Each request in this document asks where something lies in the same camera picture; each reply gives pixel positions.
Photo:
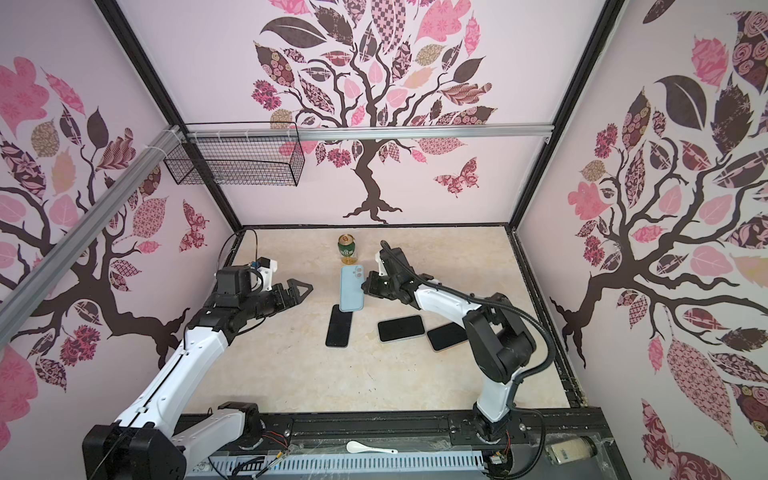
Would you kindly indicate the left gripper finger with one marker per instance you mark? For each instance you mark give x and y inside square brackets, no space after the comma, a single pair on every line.
[297,295]
[293,283]

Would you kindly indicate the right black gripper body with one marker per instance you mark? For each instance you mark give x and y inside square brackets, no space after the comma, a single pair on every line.
[383,286]

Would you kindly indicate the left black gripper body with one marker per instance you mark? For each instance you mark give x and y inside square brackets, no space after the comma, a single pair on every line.
[274,301]

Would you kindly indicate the light blue phone case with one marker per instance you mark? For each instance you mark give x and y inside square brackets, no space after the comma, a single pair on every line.
[351,292]

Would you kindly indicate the black phone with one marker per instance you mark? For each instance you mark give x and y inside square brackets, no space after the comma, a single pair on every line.
[446,336]
[401,328]
[339,328]

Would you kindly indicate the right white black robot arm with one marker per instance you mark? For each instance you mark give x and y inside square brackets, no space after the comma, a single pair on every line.
[497,331]

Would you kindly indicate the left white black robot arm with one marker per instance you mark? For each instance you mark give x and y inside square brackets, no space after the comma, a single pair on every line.
[143,442]

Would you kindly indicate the green gold drink can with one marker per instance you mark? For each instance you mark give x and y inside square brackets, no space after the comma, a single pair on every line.
[347,249]

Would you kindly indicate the white plastic spoon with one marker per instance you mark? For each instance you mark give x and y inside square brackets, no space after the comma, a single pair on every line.
[356,447]

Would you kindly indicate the silver aluminium bar back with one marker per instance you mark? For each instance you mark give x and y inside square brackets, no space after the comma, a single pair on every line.
[374,133]

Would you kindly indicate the silver aluminium bar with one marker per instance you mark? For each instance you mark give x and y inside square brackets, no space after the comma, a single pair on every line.
[20,304]
[374,133]

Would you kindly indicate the beige power adapter box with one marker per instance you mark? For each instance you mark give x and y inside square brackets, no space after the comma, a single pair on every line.
[575,449]

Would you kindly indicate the silver aluminium bar left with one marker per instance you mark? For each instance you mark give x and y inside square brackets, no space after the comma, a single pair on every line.
[20,304]

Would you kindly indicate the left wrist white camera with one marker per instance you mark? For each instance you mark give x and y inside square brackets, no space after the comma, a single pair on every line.
[263,269]

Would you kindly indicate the black wire basket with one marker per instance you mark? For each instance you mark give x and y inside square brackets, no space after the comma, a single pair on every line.
[260,153]

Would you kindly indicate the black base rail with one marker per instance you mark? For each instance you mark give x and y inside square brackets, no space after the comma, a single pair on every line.
[457,427]

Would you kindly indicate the white slotted cable duct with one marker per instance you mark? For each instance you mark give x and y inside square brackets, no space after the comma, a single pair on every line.
[409,465]

